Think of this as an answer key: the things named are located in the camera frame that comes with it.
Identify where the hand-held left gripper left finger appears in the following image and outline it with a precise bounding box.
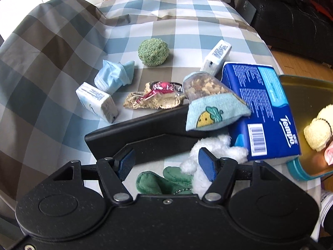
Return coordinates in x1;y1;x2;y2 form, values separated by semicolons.
53;148;136;206

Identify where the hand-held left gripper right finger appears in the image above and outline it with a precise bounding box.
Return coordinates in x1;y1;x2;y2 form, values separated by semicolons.
198;148;280;204

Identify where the white pocket tissue pack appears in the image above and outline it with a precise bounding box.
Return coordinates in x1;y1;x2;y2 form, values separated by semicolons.
200;40;232;76
75;82;121;124

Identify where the gold tin box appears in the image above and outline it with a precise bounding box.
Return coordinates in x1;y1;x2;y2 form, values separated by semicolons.
278;74;333;181

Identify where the pink soft item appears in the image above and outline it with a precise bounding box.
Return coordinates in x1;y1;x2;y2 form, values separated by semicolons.
324;139;333;166

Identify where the white plush toy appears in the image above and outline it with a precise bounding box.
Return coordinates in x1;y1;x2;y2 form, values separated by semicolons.
180;134;249;198

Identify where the green plush toy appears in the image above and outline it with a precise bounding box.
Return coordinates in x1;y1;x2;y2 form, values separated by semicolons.
136;166;194;195

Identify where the black flat box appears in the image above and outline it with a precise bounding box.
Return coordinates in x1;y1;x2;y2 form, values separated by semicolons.
84;104;232;166

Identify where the burlap pouch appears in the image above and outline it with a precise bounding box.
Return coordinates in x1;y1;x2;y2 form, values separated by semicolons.
123;82;186;110

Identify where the large blue tissue package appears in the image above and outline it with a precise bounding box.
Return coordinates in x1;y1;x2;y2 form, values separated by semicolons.
221;62;302;162

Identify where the blue face mask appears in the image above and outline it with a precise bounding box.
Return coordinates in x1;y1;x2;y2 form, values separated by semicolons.
94;59;135;94

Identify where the green knitted ball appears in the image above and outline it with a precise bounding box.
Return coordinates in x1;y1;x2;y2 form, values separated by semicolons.
138;38;170;67

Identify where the yellow plush toy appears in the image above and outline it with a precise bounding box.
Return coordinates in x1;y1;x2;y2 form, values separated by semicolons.
303;105;333;151

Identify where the plaid bed cover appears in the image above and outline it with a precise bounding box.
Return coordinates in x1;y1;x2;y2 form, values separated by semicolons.
0;0;285;211

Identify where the dark flat panel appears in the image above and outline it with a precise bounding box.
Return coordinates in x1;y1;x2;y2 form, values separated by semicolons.
235;0;257;25

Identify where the black leather sofa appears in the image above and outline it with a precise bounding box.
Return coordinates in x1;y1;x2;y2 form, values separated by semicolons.
245;0;333;67

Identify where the red cushion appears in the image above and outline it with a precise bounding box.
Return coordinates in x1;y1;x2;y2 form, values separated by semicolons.
308;0;333;19

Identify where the pink red keychain toy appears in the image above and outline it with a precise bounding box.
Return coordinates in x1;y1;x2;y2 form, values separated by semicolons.
142;81;183;102

